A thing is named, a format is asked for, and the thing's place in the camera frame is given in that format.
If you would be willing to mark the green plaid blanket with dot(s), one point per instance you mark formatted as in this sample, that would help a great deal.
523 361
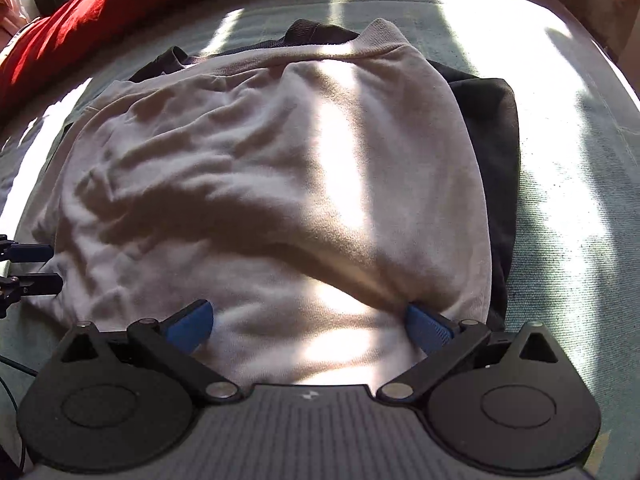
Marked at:
575 260

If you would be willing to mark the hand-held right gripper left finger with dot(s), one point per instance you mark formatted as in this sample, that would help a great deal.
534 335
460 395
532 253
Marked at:
190 327

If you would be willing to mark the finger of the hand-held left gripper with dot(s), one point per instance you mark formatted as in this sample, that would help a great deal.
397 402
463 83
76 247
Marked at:
30 252
40 284

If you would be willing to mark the grey and black sweatshirt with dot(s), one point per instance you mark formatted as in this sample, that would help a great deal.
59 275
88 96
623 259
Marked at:
250 185

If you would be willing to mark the red pillow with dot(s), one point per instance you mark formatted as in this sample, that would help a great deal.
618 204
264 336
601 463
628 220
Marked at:
100 10

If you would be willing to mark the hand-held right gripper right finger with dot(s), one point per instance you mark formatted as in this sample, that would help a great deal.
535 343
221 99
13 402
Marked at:
427 327

